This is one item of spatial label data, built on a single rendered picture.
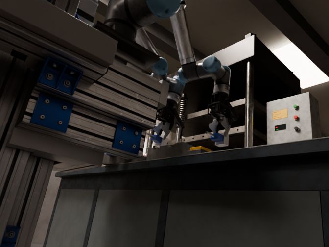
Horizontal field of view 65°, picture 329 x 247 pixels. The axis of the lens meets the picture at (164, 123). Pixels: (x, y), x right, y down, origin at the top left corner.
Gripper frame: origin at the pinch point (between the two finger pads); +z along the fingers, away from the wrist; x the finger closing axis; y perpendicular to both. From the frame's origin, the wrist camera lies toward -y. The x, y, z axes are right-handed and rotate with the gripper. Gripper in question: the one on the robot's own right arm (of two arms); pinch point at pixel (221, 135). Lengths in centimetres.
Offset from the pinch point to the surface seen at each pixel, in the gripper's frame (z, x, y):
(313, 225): 37, 43, 16
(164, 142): 3.3, -26.6, 11.9
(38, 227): 68, -291, -23
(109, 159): 13, -57, 24
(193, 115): -56, -89, -69
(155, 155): 10.8, -28.5, 14.4
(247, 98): -52, -24, -59
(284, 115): -39, -3, -72
